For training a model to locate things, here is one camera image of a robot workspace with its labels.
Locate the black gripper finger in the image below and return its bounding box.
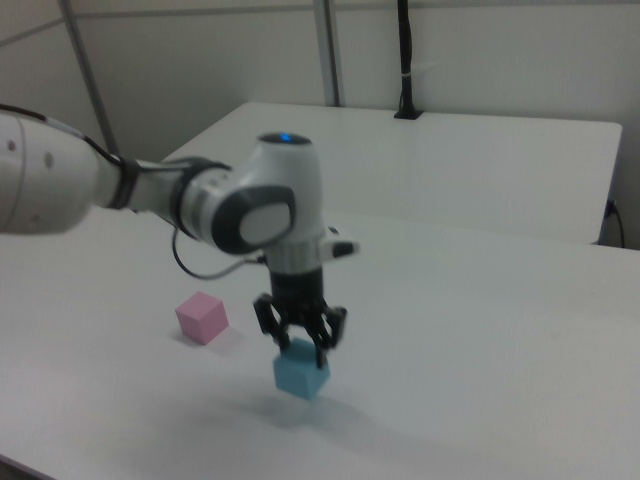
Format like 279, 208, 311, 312
301, 303, 349, 370
251, 294, 294, 352

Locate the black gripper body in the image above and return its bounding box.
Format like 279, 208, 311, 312
269, 268, 328, 322

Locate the blue foam cube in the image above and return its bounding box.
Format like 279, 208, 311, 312
272, 337, 332, 402

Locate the pink foam cube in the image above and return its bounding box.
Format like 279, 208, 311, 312
174, 291, 230, 346

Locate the white side table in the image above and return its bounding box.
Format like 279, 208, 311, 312
162, 102, 624, 246

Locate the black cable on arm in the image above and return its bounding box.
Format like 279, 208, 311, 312
0, 102, 267, 280

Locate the grey metal partition post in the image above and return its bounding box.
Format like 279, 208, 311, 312
58, 0, 120, 157
313, 0, 347, 108

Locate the black camera pole with base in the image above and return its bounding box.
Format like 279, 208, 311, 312
393, 0, 424, 121

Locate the black wall cable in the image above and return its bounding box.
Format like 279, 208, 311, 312
603, 198, 627, 247

